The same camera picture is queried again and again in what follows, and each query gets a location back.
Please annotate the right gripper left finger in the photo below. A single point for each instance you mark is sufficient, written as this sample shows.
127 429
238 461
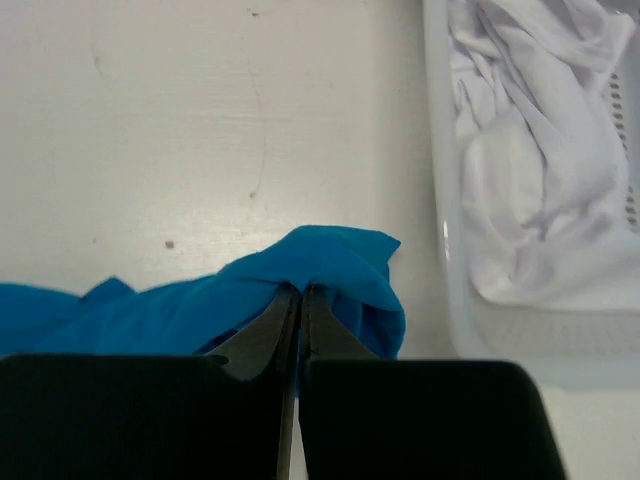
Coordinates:
224 414

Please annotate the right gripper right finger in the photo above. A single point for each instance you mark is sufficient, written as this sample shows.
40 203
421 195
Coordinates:
363 417

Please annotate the blue t shirt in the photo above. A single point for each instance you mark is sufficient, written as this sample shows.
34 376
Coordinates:
191 316

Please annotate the white crumpled t shirt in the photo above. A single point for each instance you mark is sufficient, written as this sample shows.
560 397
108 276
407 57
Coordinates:
543 170

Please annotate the white plastic basket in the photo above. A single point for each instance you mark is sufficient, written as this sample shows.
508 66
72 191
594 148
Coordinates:
574 350

